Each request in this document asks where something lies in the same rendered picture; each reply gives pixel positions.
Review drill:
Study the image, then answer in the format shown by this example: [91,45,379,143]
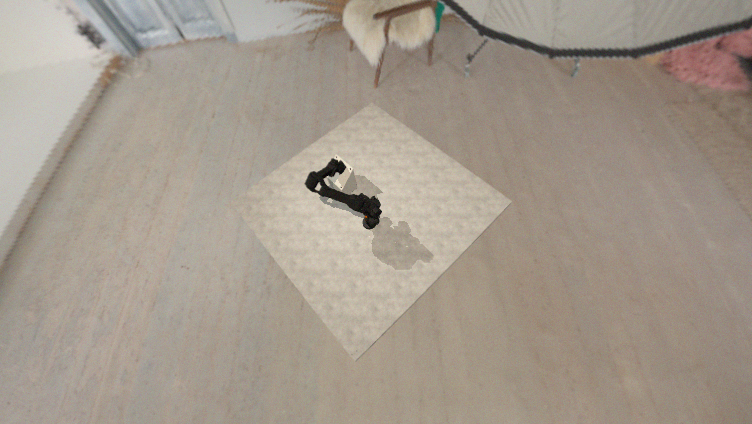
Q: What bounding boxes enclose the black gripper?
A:
[364,211,380,227]

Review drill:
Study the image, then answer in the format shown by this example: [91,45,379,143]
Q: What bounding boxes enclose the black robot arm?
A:
[304,158,382,219]

